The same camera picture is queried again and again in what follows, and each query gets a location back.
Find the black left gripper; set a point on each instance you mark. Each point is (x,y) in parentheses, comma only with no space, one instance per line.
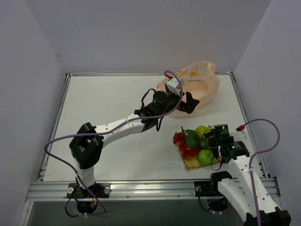
(181,103)

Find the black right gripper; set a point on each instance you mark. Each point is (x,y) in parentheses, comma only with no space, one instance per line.
(210,136)

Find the round green fake guava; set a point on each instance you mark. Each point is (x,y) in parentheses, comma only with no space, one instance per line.
(205,157)

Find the green fake pear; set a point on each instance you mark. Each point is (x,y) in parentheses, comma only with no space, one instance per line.
(200,130)

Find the translucent peach plastic bag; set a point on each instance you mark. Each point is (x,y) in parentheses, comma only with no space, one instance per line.
(200,80)

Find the red fake cherry bunch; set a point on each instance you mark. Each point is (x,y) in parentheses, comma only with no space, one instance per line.
(188,143)

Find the green orange fake mango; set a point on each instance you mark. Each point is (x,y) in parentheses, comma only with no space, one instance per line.
(203,144)

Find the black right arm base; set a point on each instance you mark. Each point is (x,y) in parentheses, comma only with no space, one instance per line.
(209,198)

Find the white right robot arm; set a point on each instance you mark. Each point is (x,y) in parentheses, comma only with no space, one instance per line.
(241,186)

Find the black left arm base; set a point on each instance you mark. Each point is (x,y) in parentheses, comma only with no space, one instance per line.
(87,200)

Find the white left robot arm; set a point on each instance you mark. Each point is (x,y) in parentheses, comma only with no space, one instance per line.
(87,150)

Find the woven bamboo mat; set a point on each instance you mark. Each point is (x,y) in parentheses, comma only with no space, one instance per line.
(194,164)

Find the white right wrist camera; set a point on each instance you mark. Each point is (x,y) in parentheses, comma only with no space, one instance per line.
(241,130)

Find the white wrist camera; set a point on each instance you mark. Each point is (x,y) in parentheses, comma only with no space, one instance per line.
(174,86)
(241,130)

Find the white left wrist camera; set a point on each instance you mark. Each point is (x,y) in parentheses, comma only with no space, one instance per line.
(174,86)

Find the aluminium front frame rail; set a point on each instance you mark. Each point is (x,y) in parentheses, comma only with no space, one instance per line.
(119,190)

